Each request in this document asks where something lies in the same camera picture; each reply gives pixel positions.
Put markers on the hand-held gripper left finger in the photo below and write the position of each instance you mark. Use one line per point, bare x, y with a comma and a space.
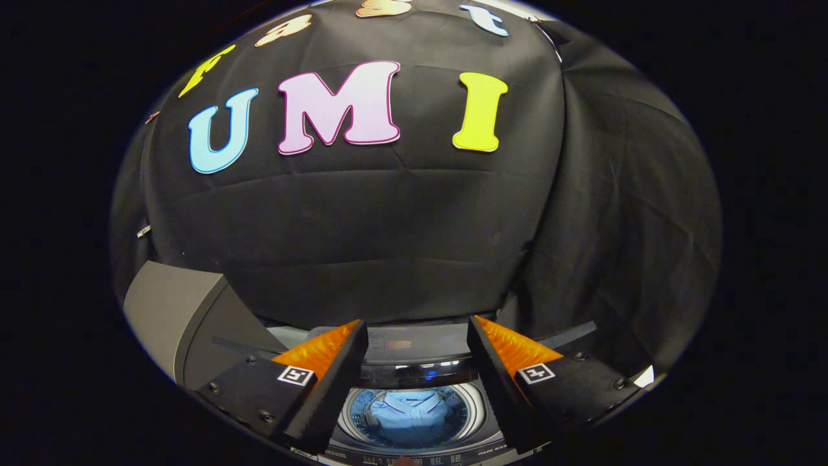
336, 388

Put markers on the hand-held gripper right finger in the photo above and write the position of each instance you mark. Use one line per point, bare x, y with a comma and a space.
501, 388

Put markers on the light blue polo shirt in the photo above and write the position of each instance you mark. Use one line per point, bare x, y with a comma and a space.
414, 414

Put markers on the grey washing machine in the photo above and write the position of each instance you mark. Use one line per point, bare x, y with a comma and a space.
420, 343

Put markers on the black backdrop cloth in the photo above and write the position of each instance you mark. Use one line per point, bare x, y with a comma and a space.
388, 226

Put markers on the silver metal clip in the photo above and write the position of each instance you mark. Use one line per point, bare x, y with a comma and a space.
143, 231

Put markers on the copper metal clip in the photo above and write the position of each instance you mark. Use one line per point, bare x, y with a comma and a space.
152, 117

